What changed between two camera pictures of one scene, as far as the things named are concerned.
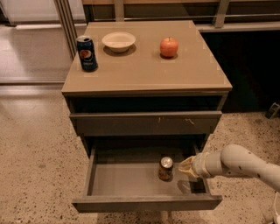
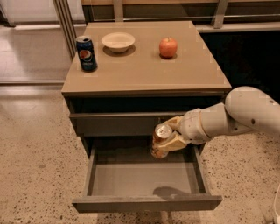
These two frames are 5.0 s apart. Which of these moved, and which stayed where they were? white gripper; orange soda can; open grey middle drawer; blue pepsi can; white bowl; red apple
Moved: orange soda can; white gripper
Stayed: white bowl; blue pepsi can; red apple; open grey middle drawer
